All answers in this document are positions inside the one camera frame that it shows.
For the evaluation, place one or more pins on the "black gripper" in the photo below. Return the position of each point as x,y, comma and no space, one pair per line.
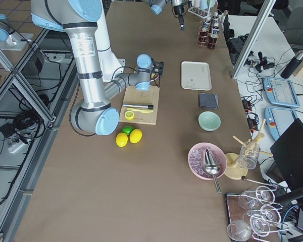
159,66
178,9

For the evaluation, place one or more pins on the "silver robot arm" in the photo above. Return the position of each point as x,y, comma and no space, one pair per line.
98,70
157,5

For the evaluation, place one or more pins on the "cream rabbit tray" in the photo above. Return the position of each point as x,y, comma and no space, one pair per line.
195,76

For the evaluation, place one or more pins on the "dark wooden glass tray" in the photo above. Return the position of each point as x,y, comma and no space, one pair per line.
235,212

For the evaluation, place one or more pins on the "white dish rack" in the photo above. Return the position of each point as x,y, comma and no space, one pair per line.
202,8

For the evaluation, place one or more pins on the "dark drink bottle back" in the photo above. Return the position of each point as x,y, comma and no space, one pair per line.
207,25

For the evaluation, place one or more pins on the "dark drink bottle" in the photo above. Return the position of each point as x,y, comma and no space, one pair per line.
214,34
207,25

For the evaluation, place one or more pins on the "dark drink bottle front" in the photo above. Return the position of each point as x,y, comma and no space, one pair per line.
214,34

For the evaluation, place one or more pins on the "wooden cutting board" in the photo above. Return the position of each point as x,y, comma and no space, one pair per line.
133,96

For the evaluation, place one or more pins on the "steel muddler bar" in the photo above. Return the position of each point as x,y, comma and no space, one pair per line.
144,106

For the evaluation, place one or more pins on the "yellow plastic knife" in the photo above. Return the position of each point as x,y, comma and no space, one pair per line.
140,110

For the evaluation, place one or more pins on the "half lemon slice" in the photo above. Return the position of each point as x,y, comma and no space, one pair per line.
129,115

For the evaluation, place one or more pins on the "grey folded cloth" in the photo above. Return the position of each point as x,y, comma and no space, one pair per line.
208,100

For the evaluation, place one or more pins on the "green lime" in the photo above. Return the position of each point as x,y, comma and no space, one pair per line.
127,130

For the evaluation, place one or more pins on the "yellow lemon right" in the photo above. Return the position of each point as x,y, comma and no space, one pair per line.
135,136

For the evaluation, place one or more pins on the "yellow lemon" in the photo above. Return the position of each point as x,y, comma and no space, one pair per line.
122,139
135,136

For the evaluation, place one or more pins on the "green bowl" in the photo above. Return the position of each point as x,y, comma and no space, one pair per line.
209,121

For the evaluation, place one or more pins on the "yellow lemon left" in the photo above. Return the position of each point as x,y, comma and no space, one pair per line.
122,139

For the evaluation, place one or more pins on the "clear ice cubes pile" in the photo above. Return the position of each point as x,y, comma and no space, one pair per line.
194,161

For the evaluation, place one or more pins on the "pink bowl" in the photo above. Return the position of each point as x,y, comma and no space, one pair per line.
223,166

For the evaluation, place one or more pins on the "metal ice scoop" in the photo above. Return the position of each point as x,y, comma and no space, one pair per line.
211,167

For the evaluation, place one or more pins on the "black water bottle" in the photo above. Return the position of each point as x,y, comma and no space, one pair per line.
292,65

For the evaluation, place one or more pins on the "blue teach pendant upper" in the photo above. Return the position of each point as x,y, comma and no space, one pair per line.
280,92

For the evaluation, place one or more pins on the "blue teach pendant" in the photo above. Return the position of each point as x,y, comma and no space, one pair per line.
278,120
280,92

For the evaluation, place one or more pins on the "wooden cup stand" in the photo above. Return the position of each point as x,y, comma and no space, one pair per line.
233,170

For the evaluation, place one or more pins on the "glass cup on stand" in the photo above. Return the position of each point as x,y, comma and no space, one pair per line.
248,156

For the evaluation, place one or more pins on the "blue teach pendant lower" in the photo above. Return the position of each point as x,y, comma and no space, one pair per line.
278,120

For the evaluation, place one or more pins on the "black monitor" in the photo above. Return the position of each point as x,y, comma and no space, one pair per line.
288,154

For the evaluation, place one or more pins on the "white power strip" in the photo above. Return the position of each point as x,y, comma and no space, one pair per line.
15,145

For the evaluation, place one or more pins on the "wine glass upper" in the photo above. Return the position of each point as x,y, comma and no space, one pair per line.
252,199

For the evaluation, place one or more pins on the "wine glass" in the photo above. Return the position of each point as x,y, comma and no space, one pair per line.
268,212
259,225
252,199

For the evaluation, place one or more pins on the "round glass bottom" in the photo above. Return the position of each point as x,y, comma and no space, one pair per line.
239,230

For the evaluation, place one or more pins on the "wine glass middle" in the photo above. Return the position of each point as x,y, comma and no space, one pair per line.
268,212

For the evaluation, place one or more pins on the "wine glass lower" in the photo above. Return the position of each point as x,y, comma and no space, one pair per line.
259,225

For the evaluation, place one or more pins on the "copper wire bottle rack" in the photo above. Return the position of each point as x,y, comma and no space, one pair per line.
201,41

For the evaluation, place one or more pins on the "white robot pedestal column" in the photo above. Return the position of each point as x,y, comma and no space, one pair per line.
110,65

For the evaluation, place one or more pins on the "aluminium frame post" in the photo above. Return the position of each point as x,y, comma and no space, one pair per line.
256,28

